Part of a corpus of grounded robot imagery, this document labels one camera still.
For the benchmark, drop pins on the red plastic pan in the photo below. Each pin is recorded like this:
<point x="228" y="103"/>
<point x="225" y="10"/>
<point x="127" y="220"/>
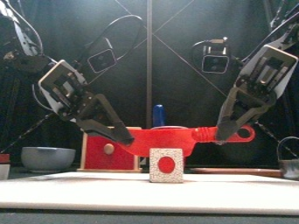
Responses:
<point x="164" y="140"/>

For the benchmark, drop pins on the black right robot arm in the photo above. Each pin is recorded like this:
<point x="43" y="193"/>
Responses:
<point x="286" y="26"/>

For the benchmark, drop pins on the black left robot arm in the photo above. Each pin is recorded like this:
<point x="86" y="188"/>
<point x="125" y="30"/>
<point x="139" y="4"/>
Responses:
<point x="15" y="38"/>

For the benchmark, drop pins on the toy sushi roll red centre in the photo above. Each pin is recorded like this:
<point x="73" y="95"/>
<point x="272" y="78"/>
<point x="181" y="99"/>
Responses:
<point x="166" y="164"/>

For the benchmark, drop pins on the toy salmon nigiri sushi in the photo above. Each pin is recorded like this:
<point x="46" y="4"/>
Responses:
<point x="5" y="166"/>

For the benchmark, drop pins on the wooden box with red drawer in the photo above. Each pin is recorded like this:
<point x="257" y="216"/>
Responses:
<point x="98" y="157"/>

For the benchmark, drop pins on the reddish plastic cup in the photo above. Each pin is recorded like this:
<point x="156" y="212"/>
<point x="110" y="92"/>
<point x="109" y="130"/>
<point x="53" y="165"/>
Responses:
<point x="170" y="127"/>

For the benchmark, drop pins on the grey blue bowl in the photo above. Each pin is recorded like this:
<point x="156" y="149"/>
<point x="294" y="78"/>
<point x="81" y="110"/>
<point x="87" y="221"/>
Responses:
<point x="49" y="159"/>

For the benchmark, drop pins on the brown square tray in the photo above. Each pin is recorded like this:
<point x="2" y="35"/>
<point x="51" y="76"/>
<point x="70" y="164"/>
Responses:
<point x="241" y="171"/>

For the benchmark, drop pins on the small grey metal pot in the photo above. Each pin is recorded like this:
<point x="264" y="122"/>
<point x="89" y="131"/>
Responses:
<point x="290" y="169"/>

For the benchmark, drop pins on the white cutting board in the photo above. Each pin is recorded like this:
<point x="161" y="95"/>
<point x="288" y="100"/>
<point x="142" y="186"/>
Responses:
<point x="147" y="192"/>

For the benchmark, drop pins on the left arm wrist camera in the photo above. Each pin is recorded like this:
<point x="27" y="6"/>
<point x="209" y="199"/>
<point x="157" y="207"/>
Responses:
<point x="102" y="60"/>

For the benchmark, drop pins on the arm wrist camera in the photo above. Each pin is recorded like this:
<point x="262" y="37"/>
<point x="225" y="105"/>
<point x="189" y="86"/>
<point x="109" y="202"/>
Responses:
<point x="102" y="60"/>
<point x="216" y="63"/>

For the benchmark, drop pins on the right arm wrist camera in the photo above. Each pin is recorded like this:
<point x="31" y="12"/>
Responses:
<point x="216" y="63"/>

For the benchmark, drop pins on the vertical metal frame pole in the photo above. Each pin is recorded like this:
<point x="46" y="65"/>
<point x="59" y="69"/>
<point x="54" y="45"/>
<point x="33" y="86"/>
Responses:
<point x="150" y="73"/>

